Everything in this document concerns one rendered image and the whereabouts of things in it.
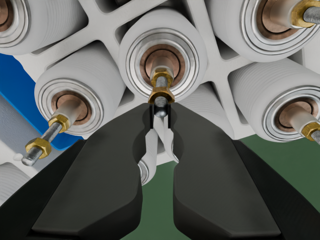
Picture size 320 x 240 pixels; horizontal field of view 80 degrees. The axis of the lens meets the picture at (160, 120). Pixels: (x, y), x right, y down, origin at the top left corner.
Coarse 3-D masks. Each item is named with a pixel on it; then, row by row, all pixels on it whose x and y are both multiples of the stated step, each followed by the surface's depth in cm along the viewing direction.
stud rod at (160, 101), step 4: (160, 76) 16; (156, 80) 16; (160, 80) 16; (164, 80) 16; (156, 84) 16; (160, 84) 15; (164, 84) 15; (160, 96) 13; (156, 100) 13; (160, 100) 13; (164, 100) 13; (156, 104) 12; (160, 104) 12; (164, 104) 12; (156, 108) 12; (160, 108) 12; (164, 108) 12; (156, 112) 12; (160, 112) 12; (164, 112) 12; (160, 116) 13; (164, 116) 13
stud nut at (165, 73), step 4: (156, 72) 16; (160, 72) 16; (164, 72) 16; (168, 72) 17; (152, 76) 17; (156, 76) 16; (164, 76) 16; (168, 76) 16; (152, 80) 17; (168, 80) 17; (172, 80) 17; (152, 84) 17; (168, 84) 17
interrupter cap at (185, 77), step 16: (144, 32) 18; (160, 32) 18; (176, 32) 18; (144, 48) 19; (160, 48) 19; (176, 48) 19; (192, 48) 18; (128, 64) 20; (144, 64) 20; (176, 64) 20; (192, 64) 20; (144, 80) 21; (176, 80) 21; (192, 80) 20; (176, 96) 21
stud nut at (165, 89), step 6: (156, 90) 13; (162, 90) 13; (168, 90) 13; (150, 96) 13; (156, 96) 13; (162, 96) 13; (168, 96) 13; (174, 96) 14; (150, 102) 14; (168, 102) 14
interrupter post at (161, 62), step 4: (156, 60) 19; (160, 60) 18; (164, 60) 18; (168, 60) 19; (152, 64) 19; (156, 64) 18; (160, 64) 17; (164, 64) 17; (168, 64) 18; (172, 64) 20; (152, 68) 18; (156, 68) 17; (160, 68) 17; (164, 68) 17; (168, 68) 17; (172, 68) 18; (152, 72) 17; (172, 72) 17; (172, 76) 17
